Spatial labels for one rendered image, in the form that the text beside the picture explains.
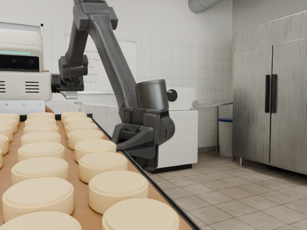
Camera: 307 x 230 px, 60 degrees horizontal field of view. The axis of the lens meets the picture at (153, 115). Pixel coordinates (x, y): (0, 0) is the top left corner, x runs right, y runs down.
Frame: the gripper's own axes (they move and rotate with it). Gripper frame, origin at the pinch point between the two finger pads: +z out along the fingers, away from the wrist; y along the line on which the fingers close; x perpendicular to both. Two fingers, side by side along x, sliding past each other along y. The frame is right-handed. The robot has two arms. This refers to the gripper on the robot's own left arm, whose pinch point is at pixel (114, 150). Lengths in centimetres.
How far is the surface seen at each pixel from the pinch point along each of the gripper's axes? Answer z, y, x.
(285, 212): -225, 108, -49
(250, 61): -374, -36, -2
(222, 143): -455, 105, 38
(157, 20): -408, -106, 154
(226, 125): -450, 70, 32
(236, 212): -209, 109, -8
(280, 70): -341, -24, -40
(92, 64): -316, -26, 222
